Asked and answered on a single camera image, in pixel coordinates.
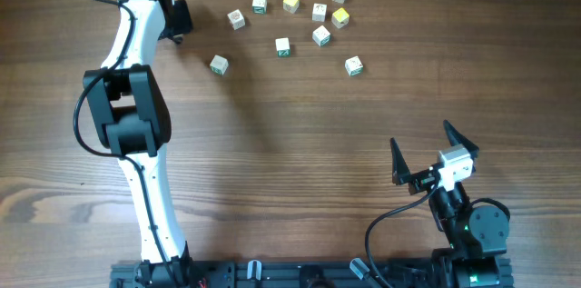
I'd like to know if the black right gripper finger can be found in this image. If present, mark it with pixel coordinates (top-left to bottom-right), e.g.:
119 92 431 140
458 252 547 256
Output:
443 120 479 159
389 138 411 185

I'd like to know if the plain white picture block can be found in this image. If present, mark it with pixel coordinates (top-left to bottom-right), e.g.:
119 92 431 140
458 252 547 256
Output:
210 55 229 75

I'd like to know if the white block green J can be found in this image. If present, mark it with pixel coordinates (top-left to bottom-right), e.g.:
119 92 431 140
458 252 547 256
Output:
345 56 363 76

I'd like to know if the white block red side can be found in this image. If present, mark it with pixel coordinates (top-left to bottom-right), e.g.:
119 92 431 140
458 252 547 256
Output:
312 3 327 22

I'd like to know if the white block green V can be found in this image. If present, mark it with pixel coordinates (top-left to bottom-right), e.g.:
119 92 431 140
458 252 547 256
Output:
312 25 331 46

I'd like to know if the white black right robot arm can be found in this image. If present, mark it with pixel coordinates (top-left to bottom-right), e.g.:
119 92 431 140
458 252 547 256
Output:
382 121 514 287

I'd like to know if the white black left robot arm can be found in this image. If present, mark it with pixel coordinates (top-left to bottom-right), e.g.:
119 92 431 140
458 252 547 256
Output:
76 0 197 287

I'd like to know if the white block brown drawing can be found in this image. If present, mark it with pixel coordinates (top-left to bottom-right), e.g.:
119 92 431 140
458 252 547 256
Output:
227 9 245 30

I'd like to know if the white block green side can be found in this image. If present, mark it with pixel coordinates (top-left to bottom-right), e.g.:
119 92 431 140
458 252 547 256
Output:
251 0 268 15

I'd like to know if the white block green Z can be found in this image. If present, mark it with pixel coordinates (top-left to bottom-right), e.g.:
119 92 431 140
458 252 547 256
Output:
275 37 291 57

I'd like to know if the yellow top plain block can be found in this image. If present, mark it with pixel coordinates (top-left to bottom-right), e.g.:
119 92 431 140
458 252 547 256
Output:
283 0 300 14

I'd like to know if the yellow top block red mark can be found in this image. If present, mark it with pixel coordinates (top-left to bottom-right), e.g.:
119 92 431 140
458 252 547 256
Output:
331 7 350 29

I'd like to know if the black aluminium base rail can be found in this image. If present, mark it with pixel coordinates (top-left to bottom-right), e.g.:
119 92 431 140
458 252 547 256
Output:
110 258 515 288

